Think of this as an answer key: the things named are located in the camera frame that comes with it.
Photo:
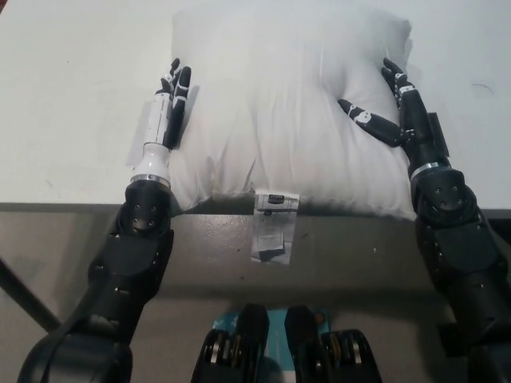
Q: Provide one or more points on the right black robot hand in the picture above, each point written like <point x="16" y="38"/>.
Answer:
<point x="417" y="123"/>

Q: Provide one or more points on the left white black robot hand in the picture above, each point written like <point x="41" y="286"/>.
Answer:
<point x="157" y="127"/>

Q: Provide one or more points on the white square pillow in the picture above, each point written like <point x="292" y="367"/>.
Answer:
<point x="287" y="99"/>

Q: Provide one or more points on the black tape patch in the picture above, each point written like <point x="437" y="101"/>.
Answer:
<point x="438" y="131"/>

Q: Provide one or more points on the grey tape patch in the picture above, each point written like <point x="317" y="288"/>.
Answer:
<point x="137" y="139"/>

